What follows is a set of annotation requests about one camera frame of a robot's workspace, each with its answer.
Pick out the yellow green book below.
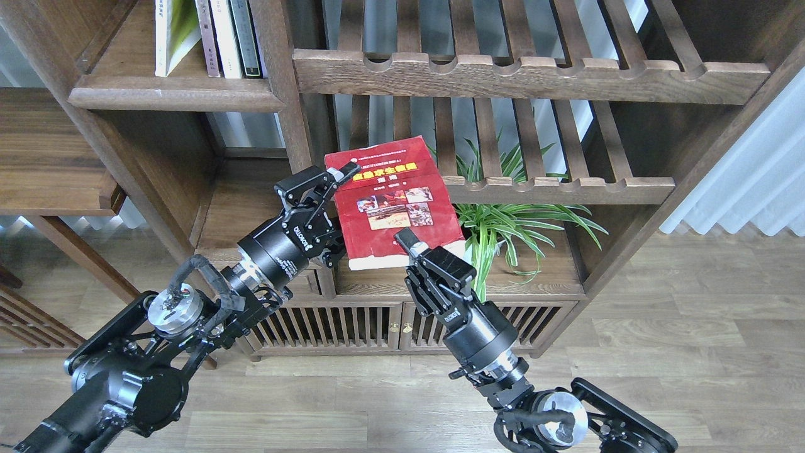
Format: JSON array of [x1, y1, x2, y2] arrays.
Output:
[[155, 1, 201, 77]]

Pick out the dark green upright book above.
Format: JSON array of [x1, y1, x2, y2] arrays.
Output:
[[230, 1, 264, 79]]

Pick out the wooden side table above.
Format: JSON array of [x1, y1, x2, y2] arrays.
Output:
[[2, 87, 176, 338]]

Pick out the green spider plant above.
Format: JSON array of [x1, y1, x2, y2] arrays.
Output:
[[428, 129, 609, 303]]

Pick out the maroon book white characters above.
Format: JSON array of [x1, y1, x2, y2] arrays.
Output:
[[195, 0, 221, 77]]

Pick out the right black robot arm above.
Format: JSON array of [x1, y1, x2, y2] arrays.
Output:
[[395, 228, 678, 452]]

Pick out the white plant pot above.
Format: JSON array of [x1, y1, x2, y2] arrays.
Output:
[[462, 240, 505, 270]]

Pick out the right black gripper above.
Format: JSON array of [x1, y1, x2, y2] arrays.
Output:
[[394, 228, 518, 378]]

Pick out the red book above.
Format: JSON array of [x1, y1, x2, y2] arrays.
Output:
[[325, 137, 465, 271]]

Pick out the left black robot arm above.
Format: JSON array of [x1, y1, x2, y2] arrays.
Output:
[[13, 162, 360, 452]]

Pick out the slatted wooden bench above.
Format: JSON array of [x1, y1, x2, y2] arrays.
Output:
[[1, 266, 84, 356]]

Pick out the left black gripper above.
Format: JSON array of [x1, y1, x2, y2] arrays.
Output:
[[236, 162, 360, 291]]

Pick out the white upright book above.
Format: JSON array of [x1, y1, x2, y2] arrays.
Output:
[[210, 0, 243, 79]]

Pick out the white curtain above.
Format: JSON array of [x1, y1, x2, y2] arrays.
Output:
[[660, 71, 804, 236]]

